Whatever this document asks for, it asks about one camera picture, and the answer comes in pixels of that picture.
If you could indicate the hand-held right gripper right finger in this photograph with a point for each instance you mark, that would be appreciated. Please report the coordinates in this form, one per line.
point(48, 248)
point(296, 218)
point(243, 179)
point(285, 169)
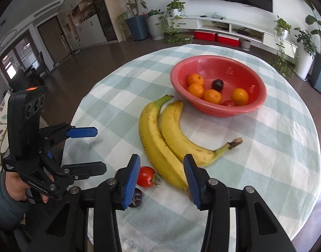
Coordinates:
point(193, 181)

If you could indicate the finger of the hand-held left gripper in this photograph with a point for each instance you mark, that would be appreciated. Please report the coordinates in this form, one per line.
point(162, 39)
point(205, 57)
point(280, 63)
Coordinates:
point(83, 132)
point(89, 169)

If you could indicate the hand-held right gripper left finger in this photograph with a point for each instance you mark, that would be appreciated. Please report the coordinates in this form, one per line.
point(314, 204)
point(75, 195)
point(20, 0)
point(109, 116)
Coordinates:
point(130, 183)

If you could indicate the dark purple plum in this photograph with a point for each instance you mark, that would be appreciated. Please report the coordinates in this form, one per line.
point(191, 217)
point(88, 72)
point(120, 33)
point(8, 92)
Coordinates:
point(138, 198)

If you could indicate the large red tomato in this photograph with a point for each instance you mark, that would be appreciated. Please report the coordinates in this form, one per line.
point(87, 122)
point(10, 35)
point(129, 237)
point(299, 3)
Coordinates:
point(146, 177)

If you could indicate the large yellow banana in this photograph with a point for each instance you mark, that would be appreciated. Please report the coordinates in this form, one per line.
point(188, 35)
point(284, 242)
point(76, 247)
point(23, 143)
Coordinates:
point(152, 141)

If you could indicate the long-stemmed yellow banana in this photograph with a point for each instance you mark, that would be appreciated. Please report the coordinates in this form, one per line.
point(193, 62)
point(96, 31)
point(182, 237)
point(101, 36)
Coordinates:
point(176, 136)

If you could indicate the small red tomato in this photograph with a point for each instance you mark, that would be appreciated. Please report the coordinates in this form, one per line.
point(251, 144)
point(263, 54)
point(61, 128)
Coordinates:
point(228, 103)

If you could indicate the orange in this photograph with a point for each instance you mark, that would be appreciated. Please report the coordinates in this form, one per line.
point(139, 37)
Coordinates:
point(195, 91)
point(195, 80)
point(240, 97)
point(213, 97)

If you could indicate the dark passion fruit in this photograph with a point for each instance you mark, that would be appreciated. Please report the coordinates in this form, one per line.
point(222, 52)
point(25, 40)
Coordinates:
point(217, 85)

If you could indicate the red plastic bowl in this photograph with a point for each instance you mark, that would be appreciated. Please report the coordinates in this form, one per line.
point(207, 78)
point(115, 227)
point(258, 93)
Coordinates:
point(228, 65)

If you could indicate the person's left forearm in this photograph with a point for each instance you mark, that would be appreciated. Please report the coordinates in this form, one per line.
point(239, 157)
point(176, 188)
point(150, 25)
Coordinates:
point(5, 210)

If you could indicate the person's left hand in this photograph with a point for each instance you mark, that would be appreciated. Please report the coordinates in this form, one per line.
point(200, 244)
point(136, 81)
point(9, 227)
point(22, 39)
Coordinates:
point(16, 186)

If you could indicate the white embroidered cloth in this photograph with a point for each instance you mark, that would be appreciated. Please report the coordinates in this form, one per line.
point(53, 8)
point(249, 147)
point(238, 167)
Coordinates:
point(90, 231)

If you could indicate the green white checked tablecloth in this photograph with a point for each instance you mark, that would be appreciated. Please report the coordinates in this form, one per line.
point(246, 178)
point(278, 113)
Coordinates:
point(254, 162)

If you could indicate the dark framed window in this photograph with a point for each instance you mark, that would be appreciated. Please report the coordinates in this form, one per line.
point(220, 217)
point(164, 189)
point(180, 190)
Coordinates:
point(10, 68)

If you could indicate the brown entrance door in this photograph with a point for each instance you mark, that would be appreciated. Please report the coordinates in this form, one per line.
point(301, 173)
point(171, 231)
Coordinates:
point(51, 36)

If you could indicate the leafy tree in blue pot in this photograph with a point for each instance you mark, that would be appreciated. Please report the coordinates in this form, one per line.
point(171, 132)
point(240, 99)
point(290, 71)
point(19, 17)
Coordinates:
point(136, 29)

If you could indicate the plant in white ribbed pot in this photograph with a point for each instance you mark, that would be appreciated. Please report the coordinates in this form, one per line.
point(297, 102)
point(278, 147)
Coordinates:
point(155, 27)

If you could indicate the red storage box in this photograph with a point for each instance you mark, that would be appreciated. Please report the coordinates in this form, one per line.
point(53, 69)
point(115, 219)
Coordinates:
point(228, 40)
point(205, 36)

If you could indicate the grey round pot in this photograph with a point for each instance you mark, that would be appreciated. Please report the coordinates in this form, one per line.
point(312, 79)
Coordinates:
point(245, 44)

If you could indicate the trailing green pothos plant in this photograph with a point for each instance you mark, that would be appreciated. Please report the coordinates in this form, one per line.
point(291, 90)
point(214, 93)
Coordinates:
point(174, 6)
point(282, 25)

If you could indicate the black set-top device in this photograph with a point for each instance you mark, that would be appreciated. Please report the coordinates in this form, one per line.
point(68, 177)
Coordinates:
point(243, 32)

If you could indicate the bushy plant in white pot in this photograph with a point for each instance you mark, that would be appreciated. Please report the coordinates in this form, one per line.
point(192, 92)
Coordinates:
point(304, 63)

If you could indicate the white TV cabinet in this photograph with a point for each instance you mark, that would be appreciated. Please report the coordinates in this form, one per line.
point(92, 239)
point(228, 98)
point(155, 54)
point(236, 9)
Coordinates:
point(270, 38)

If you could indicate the white wall cabinet unit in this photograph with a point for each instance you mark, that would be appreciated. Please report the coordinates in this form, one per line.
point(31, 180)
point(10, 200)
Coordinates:
point(92, 29)

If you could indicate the dark wall panel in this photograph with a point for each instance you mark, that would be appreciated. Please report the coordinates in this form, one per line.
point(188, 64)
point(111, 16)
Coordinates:
point(101, 5)

